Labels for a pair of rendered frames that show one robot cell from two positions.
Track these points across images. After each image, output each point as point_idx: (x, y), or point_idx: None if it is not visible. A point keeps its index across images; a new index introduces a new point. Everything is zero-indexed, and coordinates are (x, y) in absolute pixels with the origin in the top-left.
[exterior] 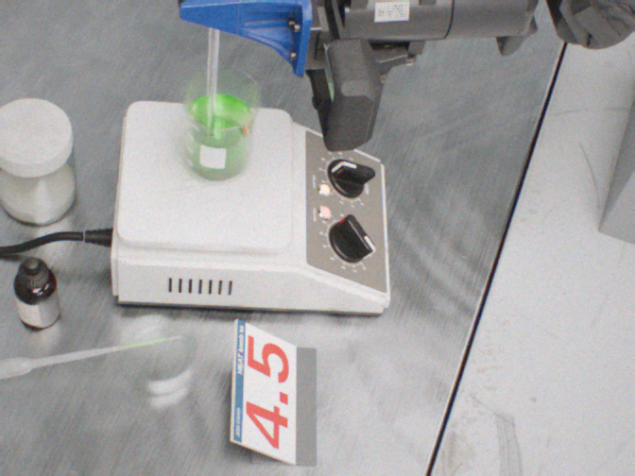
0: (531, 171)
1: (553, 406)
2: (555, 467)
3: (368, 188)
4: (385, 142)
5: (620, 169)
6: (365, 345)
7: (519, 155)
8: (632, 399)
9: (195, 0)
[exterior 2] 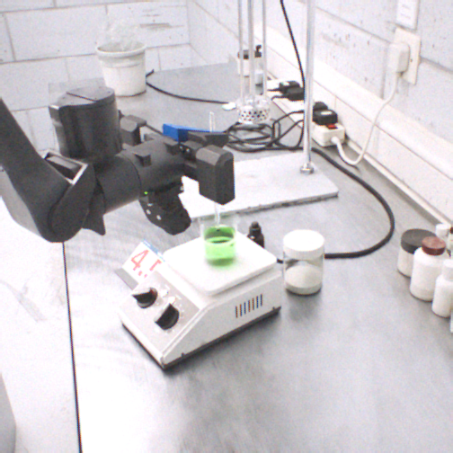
0: (74, 430)
1: (18, 334)
2: (9, 316)
3: (156, 332)
4: (173, 392)
5: (9, 435)
6: None
7: (86, 436)
8: None
9: (217, 131)
